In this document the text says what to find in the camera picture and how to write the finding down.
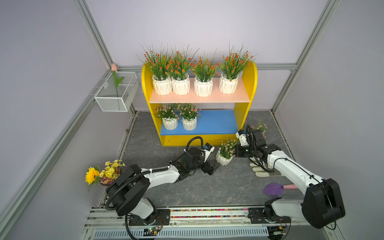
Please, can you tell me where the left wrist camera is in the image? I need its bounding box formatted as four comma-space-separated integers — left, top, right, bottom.
201, 143, 215, 162

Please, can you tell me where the purple trowel pink handle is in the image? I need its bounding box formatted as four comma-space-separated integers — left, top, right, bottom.
263, 183, 298, 196

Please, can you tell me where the sunflower bouquet in basket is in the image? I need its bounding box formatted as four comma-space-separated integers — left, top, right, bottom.
85, 160, 126, 191

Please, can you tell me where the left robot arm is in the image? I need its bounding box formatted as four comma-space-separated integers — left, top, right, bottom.
105, 144, 220, 225

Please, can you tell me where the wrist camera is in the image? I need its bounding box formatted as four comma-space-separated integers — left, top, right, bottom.
236, 128, 256, 147
201, 143, 215, 162

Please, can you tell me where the pink flower pot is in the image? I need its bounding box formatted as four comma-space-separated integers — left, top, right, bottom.
216, 139, 239, 166
251, 119, 268, 138
178, 103, 201, 131
155, 103, 179, 131

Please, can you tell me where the yellow rack with coloured shelves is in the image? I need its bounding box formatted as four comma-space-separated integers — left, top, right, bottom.
142, 62, 258, 147

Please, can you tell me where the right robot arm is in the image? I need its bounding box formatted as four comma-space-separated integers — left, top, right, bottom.
235, 144, 346, 229

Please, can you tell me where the white wire wall basket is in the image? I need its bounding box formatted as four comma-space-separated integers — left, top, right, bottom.
94, 72, 139, 112

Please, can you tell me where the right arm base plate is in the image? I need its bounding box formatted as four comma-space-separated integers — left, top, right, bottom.
248, 206, 291, 224

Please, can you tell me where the orange flower pot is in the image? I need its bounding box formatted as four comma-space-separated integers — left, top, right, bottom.
140, 47, 172, 96
167, 46, 199, 96
192, 54, 219, 98
219, 45, 255, 95

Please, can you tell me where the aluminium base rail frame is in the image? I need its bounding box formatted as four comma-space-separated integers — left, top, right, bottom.
79, 204, 344, 240

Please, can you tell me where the pink artificial tulip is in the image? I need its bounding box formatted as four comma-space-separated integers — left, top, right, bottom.
111, 63, 125, 98

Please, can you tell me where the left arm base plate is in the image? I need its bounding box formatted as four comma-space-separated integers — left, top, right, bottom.
129, 209, 171, 226

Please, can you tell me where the white grey work glove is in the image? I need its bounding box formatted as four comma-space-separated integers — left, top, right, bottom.
250, 162, 284, 178

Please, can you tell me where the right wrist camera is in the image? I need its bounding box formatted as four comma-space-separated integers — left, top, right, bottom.
236, 128, 256, 147

